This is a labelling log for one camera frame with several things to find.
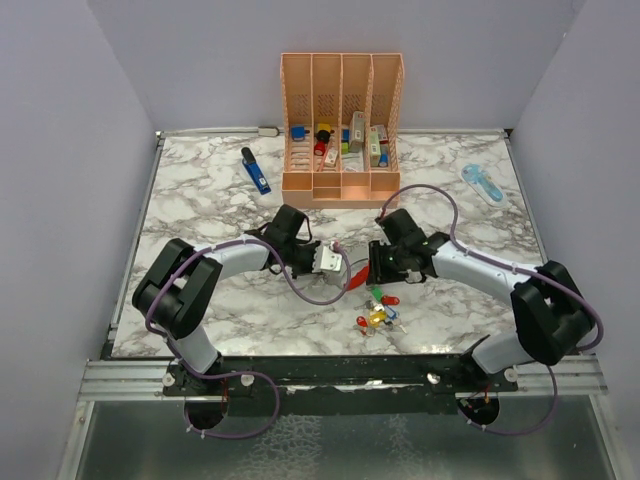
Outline small red key tag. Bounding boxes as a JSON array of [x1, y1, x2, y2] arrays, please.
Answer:
[[356, 316, 369, 336]]

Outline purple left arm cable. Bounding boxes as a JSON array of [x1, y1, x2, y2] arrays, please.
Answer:
[[144, 237, 357, 440]]

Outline packaged blue toothbrush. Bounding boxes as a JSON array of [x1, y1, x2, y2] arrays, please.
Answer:
[[460, 164, 506, 207]]

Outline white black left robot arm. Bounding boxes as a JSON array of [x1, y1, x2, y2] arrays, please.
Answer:
[[132, 205, 326, 395]]

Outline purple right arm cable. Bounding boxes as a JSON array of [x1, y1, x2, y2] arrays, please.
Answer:
[[375, 184, 604, 437]]

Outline grey red key organizer plate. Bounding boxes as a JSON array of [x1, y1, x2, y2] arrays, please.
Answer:
[[325, 244, 369, 288]]

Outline grey box in organizer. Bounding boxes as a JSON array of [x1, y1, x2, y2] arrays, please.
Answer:
[[348, 111, 365, 153]]

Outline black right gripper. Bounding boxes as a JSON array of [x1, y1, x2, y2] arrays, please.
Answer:
[[367, 239, 409, 285]]

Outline blue block in organizer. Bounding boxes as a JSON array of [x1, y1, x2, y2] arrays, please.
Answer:
[[290, 125, 309, 142]]

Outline blue key tag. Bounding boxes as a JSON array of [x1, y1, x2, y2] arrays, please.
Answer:
[[384, 305, 399, 321]]

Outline white plug at wall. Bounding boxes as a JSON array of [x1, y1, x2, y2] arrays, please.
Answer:
[[257, 126, 280, 138]]

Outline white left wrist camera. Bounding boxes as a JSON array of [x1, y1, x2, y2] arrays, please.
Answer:
[[312, 241, 350, 274]]

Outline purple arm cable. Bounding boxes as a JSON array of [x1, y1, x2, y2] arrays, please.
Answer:
[[375, 184, 604, 437], [144, 237, 357, 440]]

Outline green key tag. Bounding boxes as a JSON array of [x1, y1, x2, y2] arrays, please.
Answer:
[[369, 286, 384, 302]]

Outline blue black stapler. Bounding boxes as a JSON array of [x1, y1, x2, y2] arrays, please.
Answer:
[[241, 147, 271, 195]]

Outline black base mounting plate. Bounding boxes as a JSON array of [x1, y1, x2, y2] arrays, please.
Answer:
[[163, 354, 517, 416]]

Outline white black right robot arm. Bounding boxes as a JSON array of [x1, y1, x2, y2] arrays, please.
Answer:
[[366, 209, 596, 391]]

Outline yellow key tag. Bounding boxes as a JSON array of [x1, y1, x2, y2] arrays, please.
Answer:
[[368, 311, 387, 328]]

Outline white red box in organizer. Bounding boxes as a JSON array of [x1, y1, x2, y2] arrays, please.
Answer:
[[369, 124, 389, 168]]

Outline silver keys pile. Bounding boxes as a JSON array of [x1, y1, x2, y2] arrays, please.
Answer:
[[359, 300, 407, 337]]

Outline peach plastic desk organizer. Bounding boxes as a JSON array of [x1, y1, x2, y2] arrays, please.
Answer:
[[280, 53, 405, 209]]

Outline red black cylinder toy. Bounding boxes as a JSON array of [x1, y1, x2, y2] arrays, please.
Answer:
[[314, 129, 331, 156]]

